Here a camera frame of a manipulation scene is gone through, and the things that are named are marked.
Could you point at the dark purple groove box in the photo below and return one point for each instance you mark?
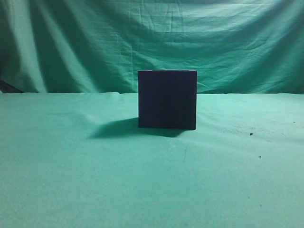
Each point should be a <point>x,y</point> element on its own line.
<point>167,99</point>

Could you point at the green table cloth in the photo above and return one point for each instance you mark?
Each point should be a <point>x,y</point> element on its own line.
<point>80,161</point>

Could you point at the green backdrop cloth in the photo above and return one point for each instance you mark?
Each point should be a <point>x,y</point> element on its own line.
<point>93,46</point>

